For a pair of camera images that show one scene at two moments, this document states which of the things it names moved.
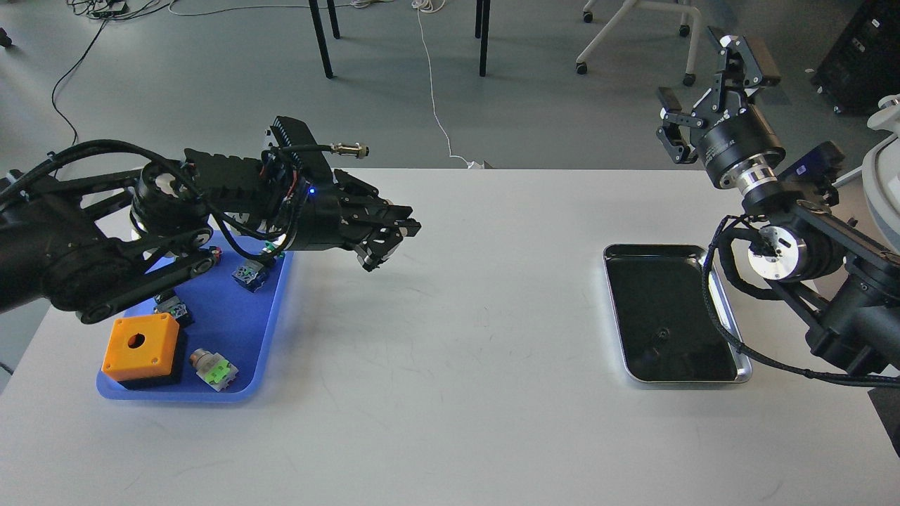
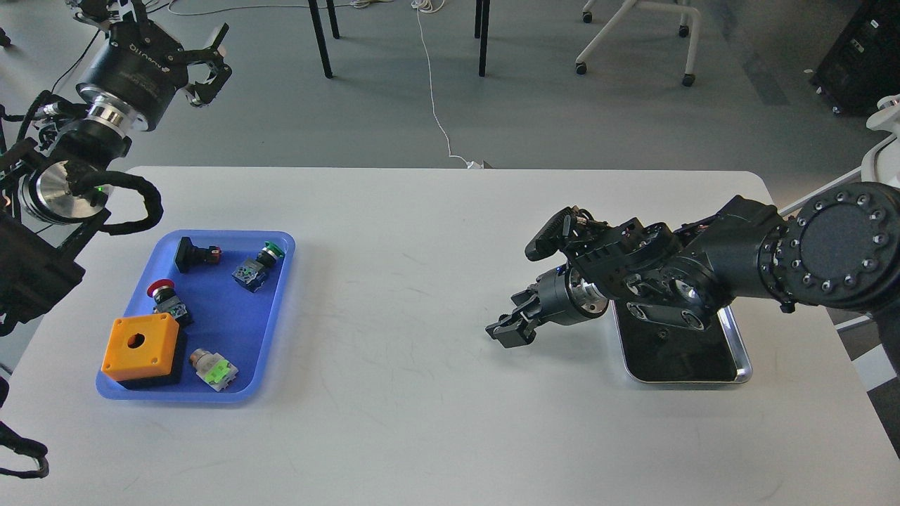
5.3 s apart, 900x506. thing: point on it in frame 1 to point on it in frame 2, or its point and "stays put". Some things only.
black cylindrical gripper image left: (317, 225) to (138, 67)
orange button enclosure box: (141, 347) stays put
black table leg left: (322, 38) stays put
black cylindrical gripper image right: (747, 133) to (558, 301)
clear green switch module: (213, 369) stays put
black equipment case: (864, 67) stays put
